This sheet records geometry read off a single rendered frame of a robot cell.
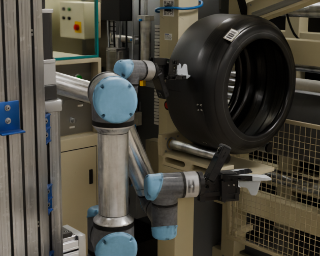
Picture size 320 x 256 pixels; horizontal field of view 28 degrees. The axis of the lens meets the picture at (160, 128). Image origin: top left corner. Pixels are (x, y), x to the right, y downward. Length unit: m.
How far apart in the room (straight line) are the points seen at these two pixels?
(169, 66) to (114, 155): 0.80
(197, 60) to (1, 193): 1.04
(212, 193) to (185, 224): 1.31
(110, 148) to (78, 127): 1.40
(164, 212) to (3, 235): 0.48
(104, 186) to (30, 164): 0.28
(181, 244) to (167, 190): 1.40
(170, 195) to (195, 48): 0.95
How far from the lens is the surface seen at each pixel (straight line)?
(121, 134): 1.72
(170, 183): 1.80
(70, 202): 3.12
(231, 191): 1.86
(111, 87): 1.67
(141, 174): 1.90
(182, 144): 2.85
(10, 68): 1.85
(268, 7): 3.06
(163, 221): 1.83
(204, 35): 2.63
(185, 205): 3.12
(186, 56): 2.62
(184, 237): 3.18
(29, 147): 1.91
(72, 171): 3.08
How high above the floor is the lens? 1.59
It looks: 12 degrees down
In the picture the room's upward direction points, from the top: 1 degrees clockwise
